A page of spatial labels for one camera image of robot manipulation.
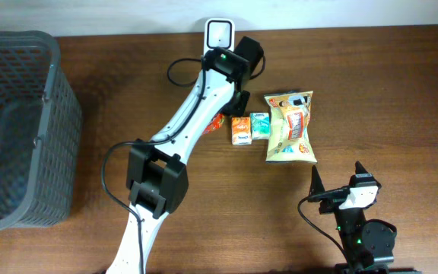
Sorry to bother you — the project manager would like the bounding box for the grey plastic basket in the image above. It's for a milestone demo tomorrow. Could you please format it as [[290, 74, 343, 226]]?
[[0, 31, 83, 231]]

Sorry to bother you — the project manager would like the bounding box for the red snack bag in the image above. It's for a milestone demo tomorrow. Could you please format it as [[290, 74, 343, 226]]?
[[202, 113, 225, 135]]

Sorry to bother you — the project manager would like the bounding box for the orange tissue pack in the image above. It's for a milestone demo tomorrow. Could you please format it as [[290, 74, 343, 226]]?
[[231, 117, 252, 145]]

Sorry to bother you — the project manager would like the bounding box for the yellow snack bag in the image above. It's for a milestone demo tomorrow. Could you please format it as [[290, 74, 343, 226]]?
[[264, 91, 317, 164]]

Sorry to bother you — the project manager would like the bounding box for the green tissue pack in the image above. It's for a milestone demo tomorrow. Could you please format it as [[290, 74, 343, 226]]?
[[250, 113, 271, 140]]

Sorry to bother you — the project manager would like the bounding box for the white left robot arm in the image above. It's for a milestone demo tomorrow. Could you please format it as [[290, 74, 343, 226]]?
[[106, 37, 265, 273]]

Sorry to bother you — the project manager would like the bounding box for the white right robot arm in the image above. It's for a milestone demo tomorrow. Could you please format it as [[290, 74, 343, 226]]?
[[306, 161, 397, 273]]

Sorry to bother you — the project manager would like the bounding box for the white barcode scanner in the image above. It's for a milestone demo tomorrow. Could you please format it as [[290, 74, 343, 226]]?
[[203, 18, 235, 54]]

